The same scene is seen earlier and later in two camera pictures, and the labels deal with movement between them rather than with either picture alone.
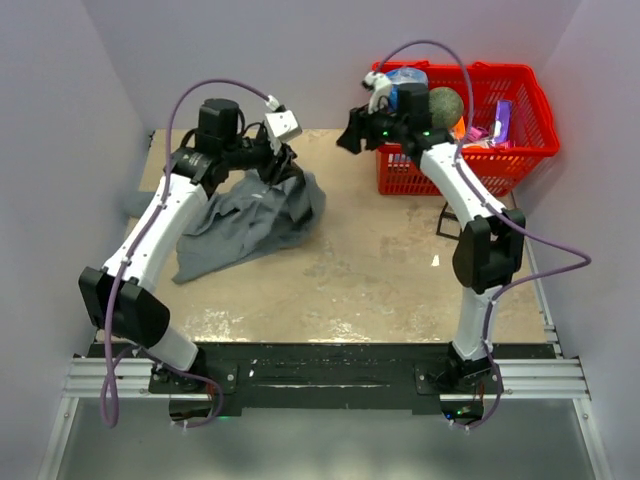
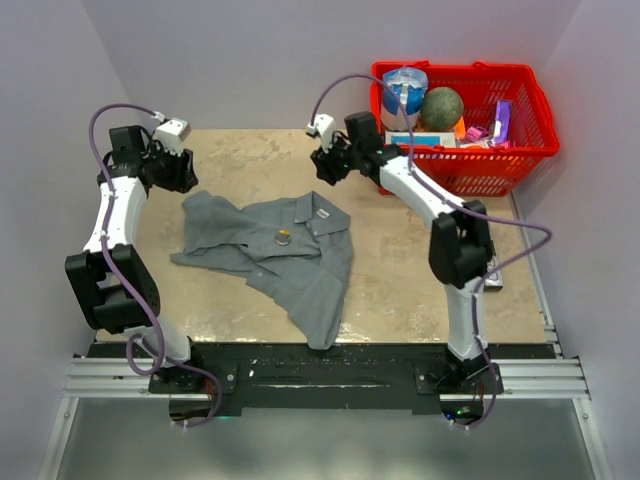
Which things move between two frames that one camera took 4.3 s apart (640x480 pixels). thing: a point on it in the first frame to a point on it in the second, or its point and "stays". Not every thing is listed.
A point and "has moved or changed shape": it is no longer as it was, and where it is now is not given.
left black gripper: x=275 y=172 to x=184 y=176
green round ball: x=445 y=106 stays
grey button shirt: x=244 y=215 has moved or changed shape
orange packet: x=459 y=129 stays
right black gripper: x=358 y=128 to x=324 y=166
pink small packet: x=476 y=133 stays
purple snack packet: x=503 y=120 stays
